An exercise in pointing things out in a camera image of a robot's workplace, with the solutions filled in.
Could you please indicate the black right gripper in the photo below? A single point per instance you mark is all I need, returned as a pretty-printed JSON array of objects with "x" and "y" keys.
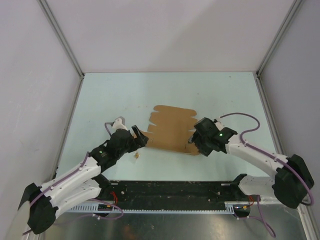
[{"x": 196, "y": 138}]

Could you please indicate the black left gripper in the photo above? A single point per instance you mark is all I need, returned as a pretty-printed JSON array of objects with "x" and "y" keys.
[{"x": 140, "y": 139}]

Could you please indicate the brown cardboard box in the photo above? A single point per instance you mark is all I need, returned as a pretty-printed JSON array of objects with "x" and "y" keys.
[{"x": 170, "y": 129}]

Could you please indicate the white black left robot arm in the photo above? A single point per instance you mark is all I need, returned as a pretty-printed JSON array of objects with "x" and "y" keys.
[{"x": 83, "y": 182}]

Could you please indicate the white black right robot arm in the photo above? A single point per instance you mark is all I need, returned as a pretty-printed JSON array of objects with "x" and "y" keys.
[{"x": 288, "y": 177}]

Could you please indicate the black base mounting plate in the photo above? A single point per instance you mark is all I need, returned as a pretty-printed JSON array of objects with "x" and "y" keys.
[{"x": 125, "y": 190}]

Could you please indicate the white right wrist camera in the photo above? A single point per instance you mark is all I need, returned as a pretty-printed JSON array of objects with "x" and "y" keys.
[{"x": 218, "y": 123}]

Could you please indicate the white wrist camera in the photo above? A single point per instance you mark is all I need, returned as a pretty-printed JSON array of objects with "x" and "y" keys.
[
  {"x": 119, "y": 123},
  {"x": 218, "y": 123}
]

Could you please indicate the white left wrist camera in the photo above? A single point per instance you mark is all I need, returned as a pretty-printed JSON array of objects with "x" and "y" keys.
[{"x": 119, "y": 123}]

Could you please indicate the grey slotted cable duct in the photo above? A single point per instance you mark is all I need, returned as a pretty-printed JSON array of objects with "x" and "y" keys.
[{"x": 241, "y": 209}]

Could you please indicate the aluminium front rail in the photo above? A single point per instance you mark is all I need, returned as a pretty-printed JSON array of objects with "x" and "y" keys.
[{"x": 291, "y": 193}]

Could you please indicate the aluminium frame post left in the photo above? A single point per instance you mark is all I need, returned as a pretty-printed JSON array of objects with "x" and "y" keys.
[{"x": 53, "y": 22}]

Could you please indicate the aluminium frame post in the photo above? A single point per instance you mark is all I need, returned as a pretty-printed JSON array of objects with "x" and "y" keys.
[
  {"x": 280, "y": 34},
  {"x": 53, "y": 22}
]

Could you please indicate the aluminium frame post right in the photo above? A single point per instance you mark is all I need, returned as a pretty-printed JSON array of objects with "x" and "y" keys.
[{"x": 280, "y": 34}]

